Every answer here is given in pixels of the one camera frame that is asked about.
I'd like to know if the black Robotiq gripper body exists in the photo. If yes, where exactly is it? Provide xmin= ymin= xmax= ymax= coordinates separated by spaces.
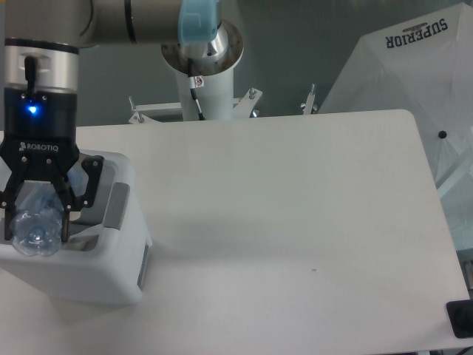
xmin=1 ymin=88 xmax=80 ymax=181

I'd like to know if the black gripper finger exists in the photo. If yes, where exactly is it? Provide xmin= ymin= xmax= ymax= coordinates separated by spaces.
xmin=1 ymin=156 xmax=26 ymax=240
xmin=51 ymin=155 xmax=104 ymax=243

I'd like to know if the clear plastic water bottle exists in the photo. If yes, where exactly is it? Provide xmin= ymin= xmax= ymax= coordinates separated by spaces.
xmin=9 ymin=182 xmax=64 ymax=257

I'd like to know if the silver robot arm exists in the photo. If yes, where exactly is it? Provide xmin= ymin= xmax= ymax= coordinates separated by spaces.
xmin=1 ymin=1 xmax=220 ymax=242

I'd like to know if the white trash can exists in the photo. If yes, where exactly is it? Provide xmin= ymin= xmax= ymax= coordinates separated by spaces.
xmin=1 ymin=152 xmax=152 ymax=305

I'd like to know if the white Superior umbrella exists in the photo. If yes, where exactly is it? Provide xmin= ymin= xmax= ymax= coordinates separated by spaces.
xmin=321 ymin=3 xmax=472 ymax=250

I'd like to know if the black device at table edge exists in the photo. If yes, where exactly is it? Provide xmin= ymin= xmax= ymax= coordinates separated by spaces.
xmin=446 ymin=300 xmax=472 ymax=339

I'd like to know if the black cable on pedestal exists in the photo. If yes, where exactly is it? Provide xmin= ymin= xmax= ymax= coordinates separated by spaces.
xmin=186 ymin=58 xmax=206 ymax=121

